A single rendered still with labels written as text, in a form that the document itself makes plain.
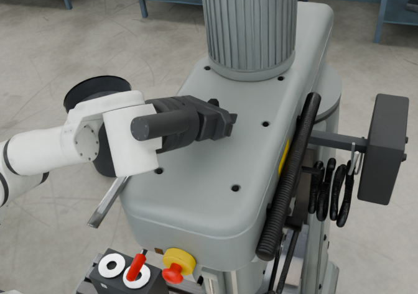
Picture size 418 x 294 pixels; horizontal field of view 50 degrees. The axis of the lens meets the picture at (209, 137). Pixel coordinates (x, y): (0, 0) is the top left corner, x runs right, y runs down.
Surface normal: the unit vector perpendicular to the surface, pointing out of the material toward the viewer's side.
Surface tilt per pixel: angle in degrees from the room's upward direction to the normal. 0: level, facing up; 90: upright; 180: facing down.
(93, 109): 54
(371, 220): 0
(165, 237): 90
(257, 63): 90
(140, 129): 60
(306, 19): 0
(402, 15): 0
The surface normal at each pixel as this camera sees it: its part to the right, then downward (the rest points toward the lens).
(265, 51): 0.28, 0.65
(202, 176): -0.09, -0.72
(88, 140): 0.91, -0.18
